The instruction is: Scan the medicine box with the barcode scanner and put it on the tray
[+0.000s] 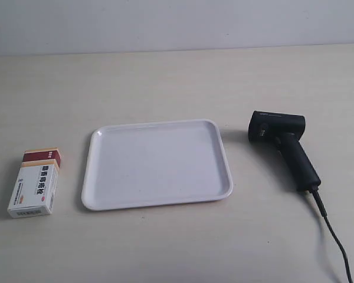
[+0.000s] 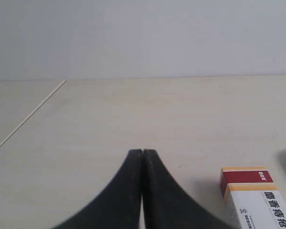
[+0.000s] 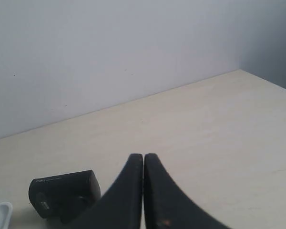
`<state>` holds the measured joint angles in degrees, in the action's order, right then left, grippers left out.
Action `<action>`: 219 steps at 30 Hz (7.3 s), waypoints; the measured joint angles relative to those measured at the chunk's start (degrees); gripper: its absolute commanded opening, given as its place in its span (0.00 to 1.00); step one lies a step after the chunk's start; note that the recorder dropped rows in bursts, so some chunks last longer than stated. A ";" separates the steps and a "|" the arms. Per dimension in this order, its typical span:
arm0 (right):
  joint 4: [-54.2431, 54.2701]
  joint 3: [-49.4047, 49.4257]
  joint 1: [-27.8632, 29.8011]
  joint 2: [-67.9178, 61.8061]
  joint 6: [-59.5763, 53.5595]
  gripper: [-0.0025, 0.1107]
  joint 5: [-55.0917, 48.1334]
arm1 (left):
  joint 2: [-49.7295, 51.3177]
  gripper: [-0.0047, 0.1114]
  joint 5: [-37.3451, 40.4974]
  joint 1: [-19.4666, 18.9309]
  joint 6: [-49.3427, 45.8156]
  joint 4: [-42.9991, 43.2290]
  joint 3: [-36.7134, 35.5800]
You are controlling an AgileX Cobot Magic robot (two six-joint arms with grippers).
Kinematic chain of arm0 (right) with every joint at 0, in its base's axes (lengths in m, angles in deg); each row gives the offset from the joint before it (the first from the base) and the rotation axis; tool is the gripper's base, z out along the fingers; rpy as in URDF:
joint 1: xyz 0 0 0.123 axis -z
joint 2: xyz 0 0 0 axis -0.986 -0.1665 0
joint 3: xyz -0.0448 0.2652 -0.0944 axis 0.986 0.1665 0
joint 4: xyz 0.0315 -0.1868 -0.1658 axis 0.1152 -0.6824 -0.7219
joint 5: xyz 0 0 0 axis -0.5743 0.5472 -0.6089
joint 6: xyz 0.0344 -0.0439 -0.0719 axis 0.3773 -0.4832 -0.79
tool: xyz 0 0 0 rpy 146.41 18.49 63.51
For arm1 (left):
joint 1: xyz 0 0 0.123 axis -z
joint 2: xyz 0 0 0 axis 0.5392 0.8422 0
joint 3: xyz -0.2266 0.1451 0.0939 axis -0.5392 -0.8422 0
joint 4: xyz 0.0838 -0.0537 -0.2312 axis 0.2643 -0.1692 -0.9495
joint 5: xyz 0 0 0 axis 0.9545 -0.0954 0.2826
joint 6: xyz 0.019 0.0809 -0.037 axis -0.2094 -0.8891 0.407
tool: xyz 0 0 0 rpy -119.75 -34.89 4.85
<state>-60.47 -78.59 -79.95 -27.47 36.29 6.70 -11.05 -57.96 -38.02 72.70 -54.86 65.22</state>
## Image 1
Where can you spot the black barcode scanner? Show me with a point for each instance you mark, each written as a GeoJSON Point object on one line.
{"type": "Point", "coordinates": [284, 131]}

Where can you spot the white red medicine box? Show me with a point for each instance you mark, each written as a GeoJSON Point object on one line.
{"type": "Point", "coordinates": [35, 186]}

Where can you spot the white plastic tray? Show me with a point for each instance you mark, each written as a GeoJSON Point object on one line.
{"type": "Point", "coordinates": [155, 164]}

